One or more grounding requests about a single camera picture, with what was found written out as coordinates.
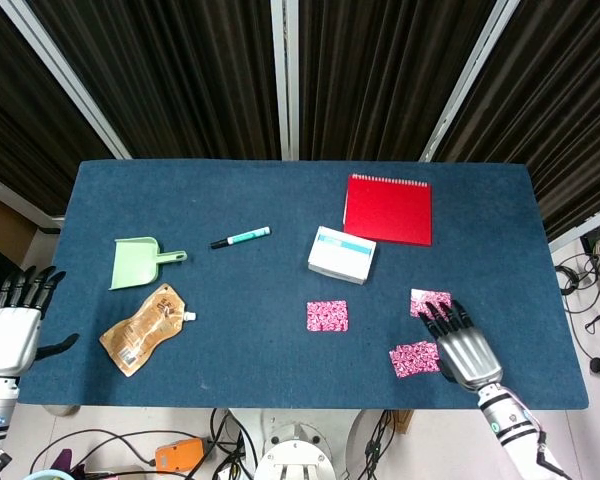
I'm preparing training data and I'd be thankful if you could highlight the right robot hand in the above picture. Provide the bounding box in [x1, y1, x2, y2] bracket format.
[418, 298, 504, 392]

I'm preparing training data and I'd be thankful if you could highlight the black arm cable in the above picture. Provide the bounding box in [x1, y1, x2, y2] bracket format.
[533, 430, 572, 480]

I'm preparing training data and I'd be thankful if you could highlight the brown cardboard box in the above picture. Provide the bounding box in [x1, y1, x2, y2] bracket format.
[0, 188, 39, 269]

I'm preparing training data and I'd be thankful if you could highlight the white frame post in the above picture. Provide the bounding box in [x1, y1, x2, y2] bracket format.
[418, 0, 521, 162]
[271, 0, 301, 161]
[0, 0, 133, 160]

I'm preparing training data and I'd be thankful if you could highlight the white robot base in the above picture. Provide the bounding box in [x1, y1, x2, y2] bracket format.
[228, 408, 371, 480]

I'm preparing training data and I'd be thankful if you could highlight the black floor cable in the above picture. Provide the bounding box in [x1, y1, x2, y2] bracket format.
[29, 428, 157, 476]

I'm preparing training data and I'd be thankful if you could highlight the teal marker pen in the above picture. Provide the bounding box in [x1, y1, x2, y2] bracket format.
[209, 226, 272, 250]

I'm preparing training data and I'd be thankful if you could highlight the green plastic dustpan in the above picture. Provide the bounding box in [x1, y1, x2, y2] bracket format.
[108, 236, 188, 291]

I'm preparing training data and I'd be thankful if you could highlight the white teal cardboard box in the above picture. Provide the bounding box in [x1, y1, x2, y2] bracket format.
[307, 225, 378, 287]

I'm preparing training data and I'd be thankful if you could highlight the orange handheld device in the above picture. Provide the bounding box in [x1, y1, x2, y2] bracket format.
[154, 437, 205, 473]

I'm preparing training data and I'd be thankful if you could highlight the white frame rail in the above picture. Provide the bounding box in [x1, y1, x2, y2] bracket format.
[548, 205, 600, 252]
[0, 167, 65, 234]

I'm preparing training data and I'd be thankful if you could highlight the brown spout pouch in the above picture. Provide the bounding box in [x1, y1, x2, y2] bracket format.
[98, 282, 198, 378]

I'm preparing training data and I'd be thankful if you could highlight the black cable bundle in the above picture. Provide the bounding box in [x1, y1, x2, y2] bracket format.
[363, 409, 397, 474]

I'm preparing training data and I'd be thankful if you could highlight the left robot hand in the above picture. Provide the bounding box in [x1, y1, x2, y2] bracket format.
[0, 266, 80, 376]

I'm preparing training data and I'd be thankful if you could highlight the red spiral notebook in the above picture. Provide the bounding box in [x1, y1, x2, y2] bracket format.
[341, 173, 434, 248]

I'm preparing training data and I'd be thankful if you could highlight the blue felt table mat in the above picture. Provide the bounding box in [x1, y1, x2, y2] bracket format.
[15, 159, 590, 411]

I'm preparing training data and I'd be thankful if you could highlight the wooden block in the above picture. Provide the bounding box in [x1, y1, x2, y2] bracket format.
[387, 409, 415, 435]

